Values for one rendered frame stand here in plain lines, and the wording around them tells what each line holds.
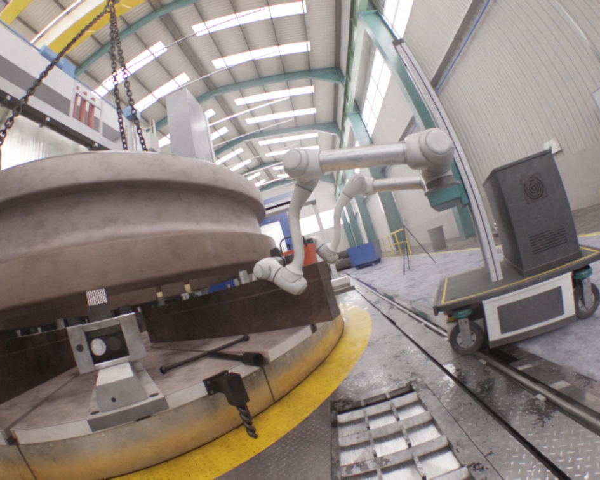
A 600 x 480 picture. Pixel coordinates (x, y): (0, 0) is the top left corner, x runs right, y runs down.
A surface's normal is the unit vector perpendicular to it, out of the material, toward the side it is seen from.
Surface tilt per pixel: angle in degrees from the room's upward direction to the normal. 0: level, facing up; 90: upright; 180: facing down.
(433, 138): 92
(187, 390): 90
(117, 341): 90
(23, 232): 90
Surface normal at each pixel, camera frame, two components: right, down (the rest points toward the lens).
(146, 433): 0.62, -0.26
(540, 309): -0.52, 0.06
